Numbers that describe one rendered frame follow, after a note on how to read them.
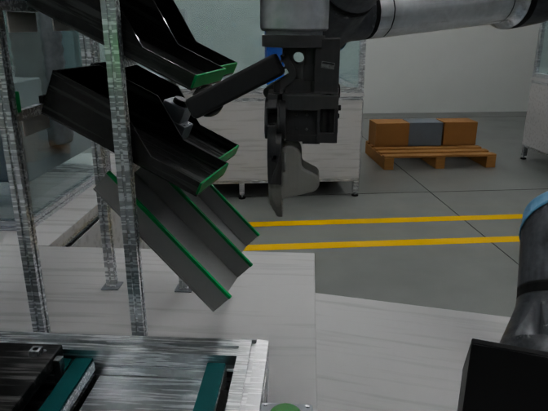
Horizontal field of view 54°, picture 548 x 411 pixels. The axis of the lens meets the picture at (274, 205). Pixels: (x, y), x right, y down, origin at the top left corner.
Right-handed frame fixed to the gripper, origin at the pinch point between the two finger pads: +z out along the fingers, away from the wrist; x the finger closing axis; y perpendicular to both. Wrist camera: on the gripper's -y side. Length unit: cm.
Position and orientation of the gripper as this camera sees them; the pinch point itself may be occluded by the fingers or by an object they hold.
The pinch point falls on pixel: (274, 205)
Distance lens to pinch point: 66.2
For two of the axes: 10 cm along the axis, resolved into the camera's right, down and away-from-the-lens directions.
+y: 10.0, 0.3, -0.6
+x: 0.7, -3.2, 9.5
